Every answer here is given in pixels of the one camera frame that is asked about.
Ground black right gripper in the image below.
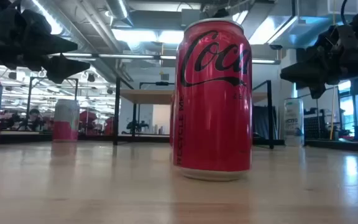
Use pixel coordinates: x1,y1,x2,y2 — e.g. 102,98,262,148
280,24,358,100

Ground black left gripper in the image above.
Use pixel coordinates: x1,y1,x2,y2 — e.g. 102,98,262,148
0,0,91,84

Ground tall white Arctic can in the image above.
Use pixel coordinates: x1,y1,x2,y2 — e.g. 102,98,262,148
283,98,305,147

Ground pink and white can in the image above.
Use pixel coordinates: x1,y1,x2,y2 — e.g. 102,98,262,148
52,98,81,142

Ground red Coca-Cola Zero can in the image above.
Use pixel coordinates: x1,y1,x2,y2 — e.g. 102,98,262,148
172,17,253,182

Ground black tripod stand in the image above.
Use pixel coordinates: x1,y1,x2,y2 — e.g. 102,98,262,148
298,85,338,140

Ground black pegboard cart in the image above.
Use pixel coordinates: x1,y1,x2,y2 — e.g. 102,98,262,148
303,107,331,141

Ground long ceiling light bar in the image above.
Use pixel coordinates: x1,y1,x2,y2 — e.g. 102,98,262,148
48,52,281,65

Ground black fabric panel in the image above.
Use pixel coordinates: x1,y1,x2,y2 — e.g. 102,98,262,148
252,105,278,140

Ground person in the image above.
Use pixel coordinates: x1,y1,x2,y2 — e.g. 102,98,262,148
19,108,48,131

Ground red fabric cover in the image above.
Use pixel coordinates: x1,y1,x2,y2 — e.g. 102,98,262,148
79,111,98,135

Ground black metal rig frame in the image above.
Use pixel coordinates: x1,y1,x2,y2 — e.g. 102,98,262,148
139,81,176,134
26,77,80,131

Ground black aluminium table frame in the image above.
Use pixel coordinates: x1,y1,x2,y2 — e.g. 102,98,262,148
0,133,358,154

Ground wooden shelf with black frame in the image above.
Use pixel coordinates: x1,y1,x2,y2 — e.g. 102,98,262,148
112,76,275,150

